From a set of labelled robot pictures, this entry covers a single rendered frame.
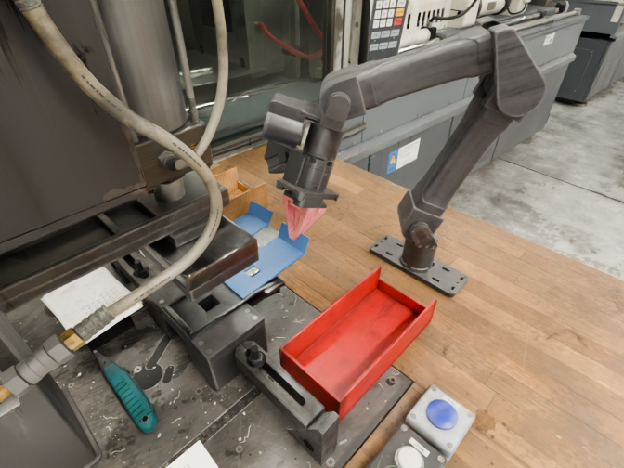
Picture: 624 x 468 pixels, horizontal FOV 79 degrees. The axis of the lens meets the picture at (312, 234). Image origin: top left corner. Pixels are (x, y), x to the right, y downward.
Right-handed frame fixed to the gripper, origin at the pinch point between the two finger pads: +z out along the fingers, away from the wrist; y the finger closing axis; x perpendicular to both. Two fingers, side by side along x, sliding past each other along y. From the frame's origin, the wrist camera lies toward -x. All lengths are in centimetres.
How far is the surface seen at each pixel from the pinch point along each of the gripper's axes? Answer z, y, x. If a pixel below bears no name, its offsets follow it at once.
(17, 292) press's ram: 1.9, 40.8, 3.3
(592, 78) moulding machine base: -127, -434, -41
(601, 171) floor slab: -40, -323, 13
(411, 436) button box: 12.6, 5.9, 33.3
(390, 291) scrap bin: 4.9, -12.5, 15.8
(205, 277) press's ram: -0.7, 24.8, 9.5
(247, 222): 6.7, -6.7, -19.7
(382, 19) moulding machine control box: -54, -66, -45
